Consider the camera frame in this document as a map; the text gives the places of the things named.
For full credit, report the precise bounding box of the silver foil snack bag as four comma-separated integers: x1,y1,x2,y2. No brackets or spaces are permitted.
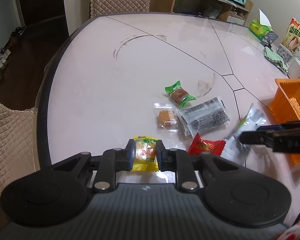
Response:
221,102,267,167

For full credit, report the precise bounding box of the yellow candy packet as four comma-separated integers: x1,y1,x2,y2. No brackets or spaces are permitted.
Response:
132,136,159,172

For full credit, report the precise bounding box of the clear brown biscuit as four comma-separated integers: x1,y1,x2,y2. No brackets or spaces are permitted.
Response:
154,102,179,133

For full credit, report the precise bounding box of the black white snack sachet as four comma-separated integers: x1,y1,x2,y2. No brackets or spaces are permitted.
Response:
177,97,230,137

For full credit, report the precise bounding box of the red candy packet on table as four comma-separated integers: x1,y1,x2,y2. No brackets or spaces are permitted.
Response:
188,133,226,156

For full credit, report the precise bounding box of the orange plastic tray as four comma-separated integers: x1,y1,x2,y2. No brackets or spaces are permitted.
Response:
268,77,300,167

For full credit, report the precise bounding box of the white cartoon mug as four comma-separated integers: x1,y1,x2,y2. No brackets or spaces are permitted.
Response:
288,58,300,79

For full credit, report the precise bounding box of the green wrapped candy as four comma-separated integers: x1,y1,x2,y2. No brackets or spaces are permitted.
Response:
165,81,196,108

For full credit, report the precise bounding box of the green cleaning cloth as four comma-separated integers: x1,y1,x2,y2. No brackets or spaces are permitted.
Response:
263,47,288,73

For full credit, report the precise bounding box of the patterned grey mug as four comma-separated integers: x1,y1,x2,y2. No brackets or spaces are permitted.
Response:
276,44,293,64

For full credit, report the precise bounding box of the grey phone stand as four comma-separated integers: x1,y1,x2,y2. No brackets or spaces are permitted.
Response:
261,31,279,49

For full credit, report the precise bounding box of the walnut drink carton box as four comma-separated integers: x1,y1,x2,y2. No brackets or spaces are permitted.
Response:
281,17,300,62

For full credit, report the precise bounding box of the quilted beige chair near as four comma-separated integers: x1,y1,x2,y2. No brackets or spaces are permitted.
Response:
0,103,40,195

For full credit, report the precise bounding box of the green tissue box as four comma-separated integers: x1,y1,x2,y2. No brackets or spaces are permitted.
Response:
249,9,273,41

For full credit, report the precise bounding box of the wooden shelf unit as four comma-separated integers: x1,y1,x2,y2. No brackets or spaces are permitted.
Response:
170,0,254,26

